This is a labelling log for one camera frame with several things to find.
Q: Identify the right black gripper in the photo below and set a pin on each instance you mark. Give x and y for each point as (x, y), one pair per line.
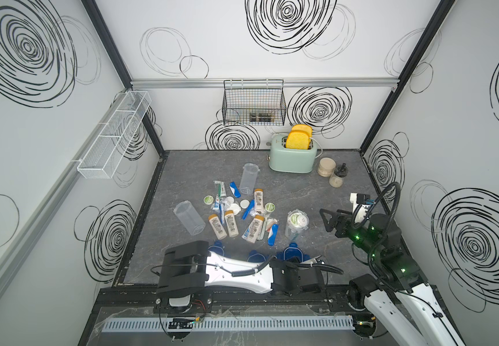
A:
(345, 220)

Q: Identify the blue-lid clear container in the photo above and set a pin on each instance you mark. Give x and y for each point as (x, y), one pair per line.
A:
(249, 178)
(189, 217)
(297, 222)

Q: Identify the blue container lid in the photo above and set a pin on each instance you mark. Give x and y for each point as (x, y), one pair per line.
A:
(217, 247)
(256, 257)
(293, 253)

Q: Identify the cream lotion bottle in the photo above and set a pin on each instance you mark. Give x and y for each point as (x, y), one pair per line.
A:
(231, 223)
(217, 227)
(254, 229)
(259, 200)

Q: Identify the blue toothbrush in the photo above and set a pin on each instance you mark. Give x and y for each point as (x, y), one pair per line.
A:
(248, 209)

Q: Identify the white round toiletry piece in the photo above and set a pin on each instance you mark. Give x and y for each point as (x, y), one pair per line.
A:
(231, 205)

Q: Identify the blue small toiletry tube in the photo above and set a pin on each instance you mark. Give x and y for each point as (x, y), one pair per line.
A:
(235, 190)

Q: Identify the green toothbrush packet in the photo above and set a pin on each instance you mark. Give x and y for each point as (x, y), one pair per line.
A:
(220, 189)

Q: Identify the green round toiletry tin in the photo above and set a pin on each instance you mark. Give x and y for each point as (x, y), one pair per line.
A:
(209, 200)

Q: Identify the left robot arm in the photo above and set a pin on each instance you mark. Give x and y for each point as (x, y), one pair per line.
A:
(188, 269)

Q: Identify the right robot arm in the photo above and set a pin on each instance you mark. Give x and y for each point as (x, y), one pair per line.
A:
(396, 291)

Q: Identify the black-cap glass bottle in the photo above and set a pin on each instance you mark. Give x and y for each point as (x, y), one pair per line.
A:
(338, 175)

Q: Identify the beige round jar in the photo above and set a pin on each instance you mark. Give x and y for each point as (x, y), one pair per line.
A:
(326, 167)

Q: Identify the mint green toaster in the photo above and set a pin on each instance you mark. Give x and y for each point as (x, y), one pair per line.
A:
(298, 161)

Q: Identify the front yellow toast slice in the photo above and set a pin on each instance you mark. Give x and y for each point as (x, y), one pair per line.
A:
(298, 140)

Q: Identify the yellow toast slice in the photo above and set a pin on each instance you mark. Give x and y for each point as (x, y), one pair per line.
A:
(303, 128)
(298, 140)

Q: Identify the back yellow toast slice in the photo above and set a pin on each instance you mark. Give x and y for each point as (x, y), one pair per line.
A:
(303, 128)

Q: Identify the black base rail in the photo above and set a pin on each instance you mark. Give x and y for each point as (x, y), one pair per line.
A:
(335, 298)

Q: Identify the white slotted cable duct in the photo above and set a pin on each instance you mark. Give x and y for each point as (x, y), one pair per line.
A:
(229, 324)

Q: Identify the black wire wall basket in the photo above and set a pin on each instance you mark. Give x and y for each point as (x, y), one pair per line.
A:
(254, 102)

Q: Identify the white mesh wall shelf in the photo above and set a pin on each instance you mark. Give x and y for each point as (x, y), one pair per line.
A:
(118, 130)

